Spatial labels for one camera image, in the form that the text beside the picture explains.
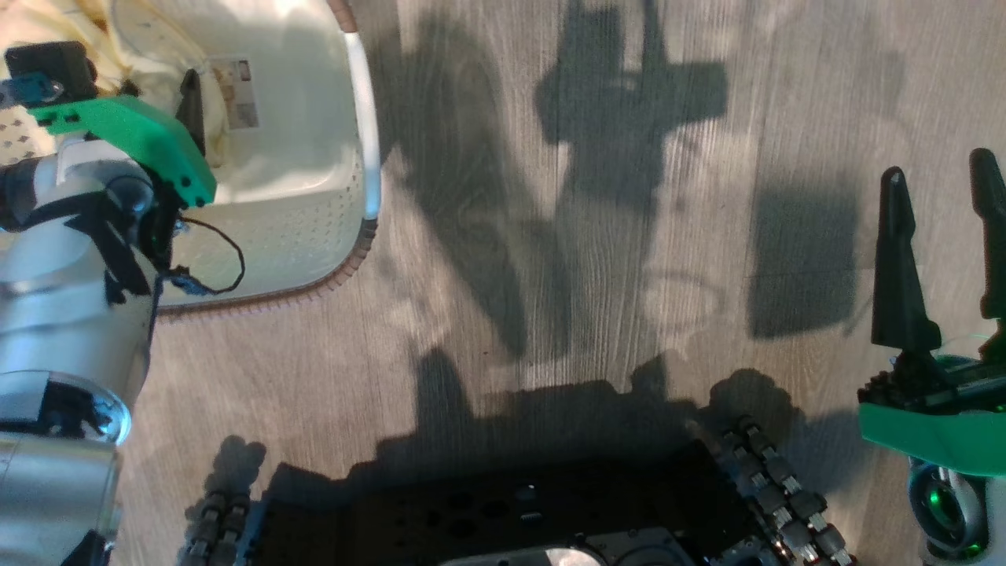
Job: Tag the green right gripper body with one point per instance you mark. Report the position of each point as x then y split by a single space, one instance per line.
935 424

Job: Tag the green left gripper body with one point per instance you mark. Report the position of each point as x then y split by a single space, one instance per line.
134 137

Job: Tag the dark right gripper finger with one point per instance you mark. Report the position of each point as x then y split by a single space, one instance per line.
992 228
900 283

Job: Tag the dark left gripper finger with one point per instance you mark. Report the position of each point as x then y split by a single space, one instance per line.
191 110

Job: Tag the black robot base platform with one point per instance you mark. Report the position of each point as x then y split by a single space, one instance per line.
487 511

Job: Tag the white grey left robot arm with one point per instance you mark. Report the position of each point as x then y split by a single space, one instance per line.
55 314

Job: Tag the printed product sticker in basket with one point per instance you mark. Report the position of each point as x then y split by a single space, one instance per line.
236 94

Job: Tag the white perforated basket brown rim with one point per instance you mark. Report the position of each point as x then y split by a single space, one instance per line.
299 157

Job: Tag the black omni wheel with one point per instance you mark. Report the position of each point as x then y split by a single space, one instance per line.
778 487
216 527

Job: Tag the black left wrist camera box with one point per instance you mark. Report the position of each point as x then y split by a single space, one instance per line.
55 67

